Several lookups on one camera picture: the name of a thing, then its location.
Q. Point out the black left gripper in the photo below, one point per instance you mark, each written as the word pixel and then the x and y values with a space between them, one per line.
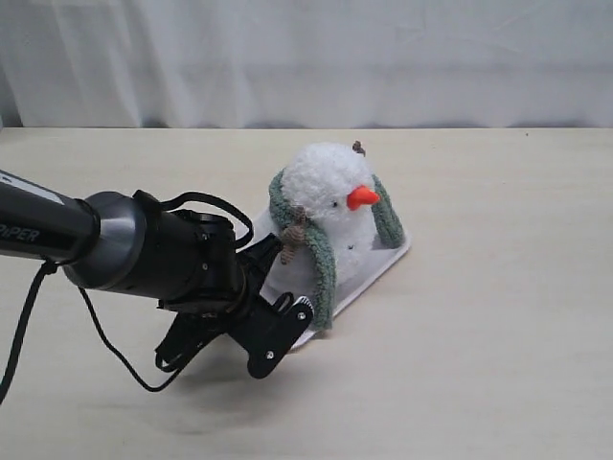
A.
pixel 212 309

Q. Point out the white plush snowman toy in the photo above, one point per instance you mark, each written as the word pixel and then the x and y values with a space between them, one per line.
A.
pixel 322 202

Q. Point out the green fuzzy scarf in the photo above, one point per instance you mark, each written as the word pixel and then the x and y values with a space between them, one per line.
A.
pixel 389 229

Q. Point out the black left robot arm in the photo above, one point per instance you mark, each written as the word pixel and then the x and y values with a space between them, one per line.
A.
pixel 182 252

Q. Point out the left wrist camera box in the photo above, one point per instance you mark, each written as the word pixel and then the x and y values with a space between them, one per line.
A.
pixel 267 331

